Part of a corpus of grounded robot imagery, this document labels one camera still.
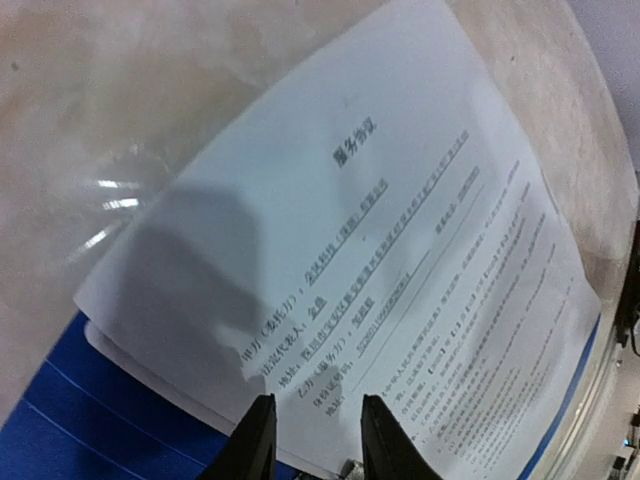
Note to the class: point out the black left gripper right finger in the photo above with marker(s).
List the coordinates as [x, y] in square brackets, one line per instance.
[388, 452]

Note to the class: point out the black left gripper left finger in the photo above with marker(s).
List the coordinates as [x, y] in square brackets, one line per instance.
[250, 452]

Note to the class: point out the blue plastic folder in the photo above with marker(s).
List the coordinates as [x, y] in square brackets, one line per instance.
[100, 425]

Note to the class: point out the white printed paper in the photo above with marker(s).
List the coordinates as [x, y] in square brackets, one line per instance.
[377, 223]

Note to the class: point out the metal folder clip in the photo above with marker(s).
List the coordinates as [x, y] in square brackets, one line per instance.
[352, 470]

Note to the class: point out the aluminium front rail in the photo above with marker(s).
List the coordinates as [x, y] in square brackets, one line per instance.
[596, 438]

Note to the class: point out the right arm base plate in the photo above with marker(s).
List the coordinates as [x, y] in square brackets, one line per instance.
[627, 335]

